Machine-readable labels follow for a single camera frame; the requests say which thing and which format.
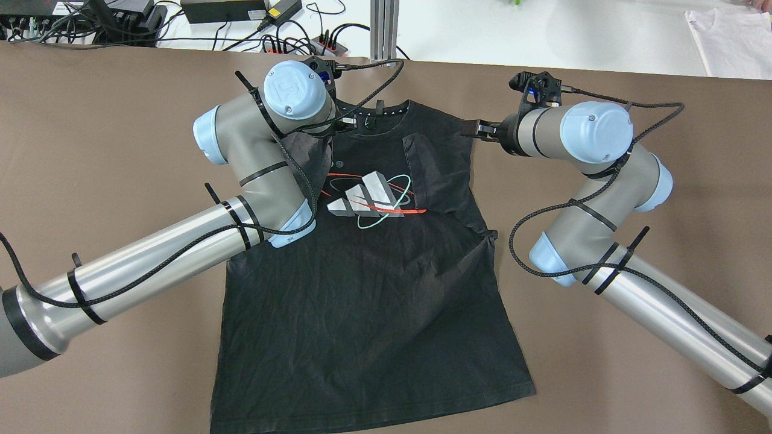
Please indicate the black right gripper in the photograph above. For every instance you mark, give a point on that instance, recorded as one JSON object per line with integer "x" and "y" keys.
{"x": 506, "y": 132}

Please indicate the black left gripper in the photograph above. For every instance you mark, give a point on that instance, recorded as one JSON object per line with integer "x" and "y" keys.
{"x": 363, "y": 123}

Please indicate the black printed t-shirt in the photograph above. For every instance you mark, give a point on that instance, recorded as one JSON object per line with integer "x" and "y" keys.
{"x": 389, "y": 311}

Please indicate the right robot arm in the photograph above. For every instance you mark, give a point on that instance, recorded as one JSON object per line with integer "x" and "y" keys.
{"x": 578, "y": 241}

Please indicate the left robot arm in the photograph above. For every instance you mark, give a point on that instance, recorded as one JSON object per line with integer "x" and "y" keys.
{"x": 246, "y": 133}

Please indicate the black power adapter brick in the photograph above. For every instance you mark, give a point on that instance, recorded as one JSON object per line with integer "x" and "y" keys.
{"x": 224, "y": 11}

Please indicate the white t-shirt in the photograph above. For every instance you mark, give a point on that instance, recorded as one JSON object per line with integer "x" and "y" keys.
{"x": 733, "y": 42}

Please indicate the brown table mat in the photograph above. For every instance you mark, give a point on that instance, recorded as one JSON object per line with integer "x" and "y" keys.
{"x": 97, "y": 152}

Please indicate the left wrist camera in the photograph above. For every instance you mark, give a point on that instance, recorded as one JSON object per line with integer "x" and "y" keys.
{"x": 327, "y": 70}

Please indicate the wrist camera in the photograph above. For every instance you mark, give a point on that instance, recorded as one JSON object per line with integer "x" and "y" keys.
{"x": 545, "y": 89}
{"x": 327, "y": 70}

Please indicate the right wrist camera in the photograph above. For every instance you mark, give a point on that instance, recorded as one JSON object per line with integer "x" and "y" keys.
{"x": 545, "y": 89}

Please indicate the aluminium frame post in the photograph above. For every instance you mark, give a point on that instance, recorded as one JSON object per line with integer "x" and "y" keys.
{"x": 383, "y": 29}

